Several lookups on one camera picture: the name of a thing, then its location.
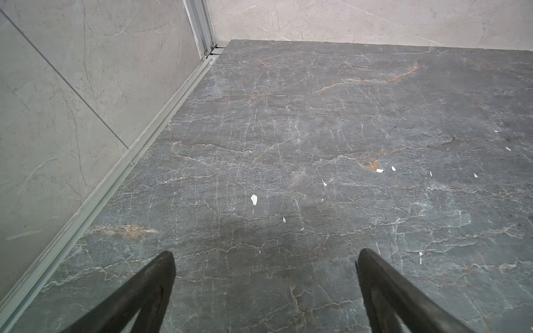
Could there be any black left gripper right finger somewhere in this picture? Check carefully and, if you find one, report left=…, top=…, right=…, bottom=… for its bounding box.
left=355, top=248, right=473, bottom=332

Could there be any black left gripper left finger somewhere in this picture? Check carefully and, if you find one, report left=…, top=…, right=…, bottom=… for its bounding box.
left=63, top=251, right=176, bottom=332

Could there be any aluminium frame rail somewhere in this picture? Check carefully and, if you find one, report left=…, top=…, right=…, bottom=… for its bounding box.
left=1, top=1, right=217, bottom=332

